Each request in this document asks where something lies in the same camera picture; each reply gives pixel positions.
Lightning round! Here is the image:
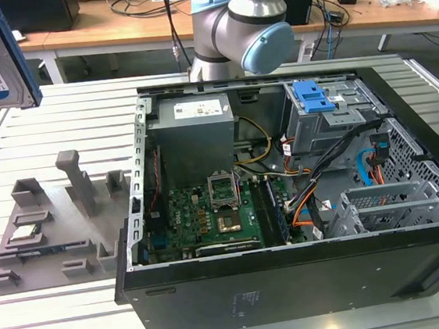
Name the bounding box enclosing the grey perforated drive cage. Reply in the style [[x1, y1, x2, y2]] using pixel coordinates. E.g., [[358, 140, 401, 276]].
[[323, 178, 439, 239]]

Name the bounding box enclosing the thin black cable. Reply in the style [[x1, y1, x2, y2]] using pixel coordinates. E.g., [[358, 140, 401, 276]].
[[162, 0, 191, 74]]

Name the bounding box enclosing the orange wire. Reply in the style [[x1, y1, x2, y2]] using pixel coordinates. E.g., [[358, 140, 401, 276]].
[[288, 189, 322, 228]]

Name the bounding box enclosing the wooden desk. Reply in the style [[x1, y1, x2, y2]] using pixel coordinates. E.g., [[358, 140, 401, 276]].
[[9, 0, 439, 77]]

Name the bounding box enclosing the grey metal disk bay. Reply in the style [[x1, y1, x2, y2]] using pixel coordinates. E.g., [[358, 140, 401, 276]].
[[281, 72, 390, 158]]

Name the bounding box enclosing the CPU socket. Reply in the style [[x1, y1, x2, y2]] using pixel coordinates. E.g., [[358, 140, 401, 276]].
[[215, 208, 244, 234]]

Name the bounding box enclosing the installed RAM stick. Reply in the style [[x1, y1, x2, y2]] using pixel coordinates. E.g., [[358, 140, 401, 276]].
[[263, 177, 291, 243]]

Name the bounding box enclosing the grey power supply unit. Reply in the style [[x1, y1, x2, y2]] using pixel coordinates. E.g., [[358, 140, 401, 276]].
[[145, 91, 241, 180]]

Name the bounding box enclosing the green motherboard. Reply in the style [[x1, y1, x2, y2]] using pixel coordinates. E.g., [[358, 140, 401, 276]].
[[139, 175, 292, 263]]

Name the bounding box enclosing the long RAM stick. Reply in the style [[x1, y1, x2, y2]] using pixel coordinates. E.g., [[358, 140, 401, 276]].
[[0, 240, 91, 263]]

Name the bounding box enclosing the black graphics card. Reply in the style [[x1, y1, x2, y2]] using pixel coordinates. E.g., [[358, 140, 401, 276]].
[[195, 238, 263, 258]]

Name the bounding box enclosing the silver CPU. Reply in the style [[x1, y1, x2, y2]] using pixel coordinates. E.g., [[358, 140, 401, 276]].
[[8, 224, 40, 243]]

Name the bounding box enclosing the large black box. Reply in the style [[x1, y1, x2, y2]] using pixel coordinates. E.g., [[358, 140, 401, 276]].
[[0, 0, 83, 38]]

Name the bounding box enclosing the black open PC case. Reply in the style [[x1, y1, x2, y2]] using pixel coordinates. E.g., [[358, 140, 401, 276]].
[[92, 55, 439, 329]]

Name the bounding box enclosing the grey parts rack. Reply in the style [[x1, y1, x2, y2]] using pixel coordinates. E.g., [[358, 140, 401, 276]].
[[0, 143, 145, 298]]

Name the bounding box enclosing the metal socket cover frame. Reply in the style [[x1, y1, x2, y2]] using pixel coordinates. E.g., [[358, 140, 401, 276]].
[[206, 169, 241, 212]]

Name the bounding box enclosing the blue plastic bay latch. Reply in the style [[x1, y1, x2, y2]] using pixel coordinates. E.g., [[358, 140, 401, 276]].
[[291, 77, 337, 116]]

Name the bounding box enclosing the black RAM slot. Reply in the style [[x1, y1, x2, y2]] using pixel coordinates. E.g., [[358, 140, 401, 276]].
[[248, 177, 277, 248]]

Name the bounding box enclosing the black cable bundle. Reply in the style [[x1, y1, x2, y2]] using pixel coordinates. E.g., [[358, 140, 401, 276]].
[[277, 115, 398, 213]]

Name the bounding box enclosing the thin wire locking lever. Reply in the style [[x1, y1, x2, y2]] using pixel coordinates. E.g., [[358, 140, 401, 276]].
[[234, 170, 244, 199]]

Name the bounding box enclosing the blue wire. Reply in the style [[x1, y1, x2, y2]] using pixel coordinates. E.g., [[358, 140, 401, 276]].
[[355, 148, 378, 188]]

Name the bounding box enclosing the yellow wire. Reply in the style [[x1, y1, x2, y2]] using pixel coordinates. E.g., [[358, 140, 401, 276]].
[[230, 114, 275, 167]]

